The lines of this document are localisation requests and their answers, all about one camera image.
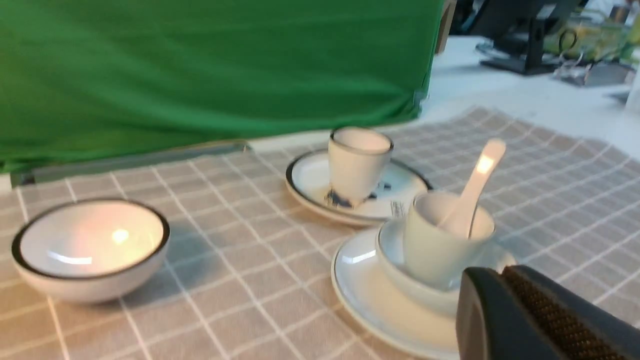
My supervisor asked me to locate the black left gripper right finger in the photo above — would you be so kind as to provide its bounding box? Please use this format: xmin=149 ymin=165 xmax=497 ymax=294
xmin=502 ymin=265 xmax=639 ymax=360

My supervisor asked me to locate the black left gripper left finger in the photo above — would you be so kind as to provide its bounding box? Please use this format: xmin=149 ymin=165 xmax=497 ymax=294
xmin=455 ymin=267 xmax=562 ymax=360

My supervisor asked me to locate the thin-rimmed white cup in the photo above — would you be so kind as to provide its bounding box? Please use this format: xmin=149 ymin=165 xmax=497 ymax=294
xmin=402 ymin=191 xmax=496 ymax=290

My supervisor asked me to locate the plain white ceramic spoon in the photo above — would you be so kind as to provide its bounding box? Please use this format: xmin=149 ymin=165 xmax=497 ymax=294
xmin=438 ymin=137 xmax=506 ymax=239

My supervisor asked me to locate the thin-rimmed white bowl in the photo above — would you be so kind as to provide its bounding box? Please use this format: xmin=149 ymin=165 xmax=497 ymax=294
xmin=374 ymin=219 xmax=518 ymax=317

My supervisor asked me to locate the thin-rimmed white plate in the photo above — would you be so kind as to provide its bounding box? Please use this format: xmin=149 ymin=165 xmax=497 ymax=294
xmin=331 ymin=227 xmax=518 ymax=360

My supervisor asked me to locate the black-rimmed white cup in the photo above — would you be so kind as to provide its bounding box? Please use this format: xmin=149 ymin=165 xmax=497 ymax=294
xmin=327 ymin=126 xmax=394 ymax=208

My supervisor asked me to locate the black-rimmed patterned plate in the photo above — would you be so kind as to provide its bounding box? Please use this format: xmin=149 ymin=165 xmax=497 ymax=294
xmin=285 ymin=149 xmax=434 ymax=227

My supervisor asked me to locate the grey checked tablecloth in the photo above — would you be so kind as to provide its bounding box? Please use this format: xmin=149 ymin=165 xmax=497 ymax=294
xmin=1 ymin=108 xmax=639 ymax=360

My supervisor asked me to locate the black monitor stand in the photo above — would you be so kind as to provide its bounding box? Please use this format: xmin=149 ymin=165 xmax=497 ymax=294
xmin=466 ymin=0 xmax=580 ymax=76

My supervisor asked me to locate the black-rimmed white bowl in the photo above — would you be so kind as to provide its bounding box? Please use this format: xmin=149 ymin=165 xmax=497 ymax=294
xmin=11 ymin=198 xmax=170 ymax=304

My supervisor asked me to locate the green backdrop cloth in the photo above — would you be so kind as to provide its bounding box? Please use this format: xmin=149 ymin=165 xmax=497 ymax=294
xmin=0 ymin=0 xmax=442 ymax=173

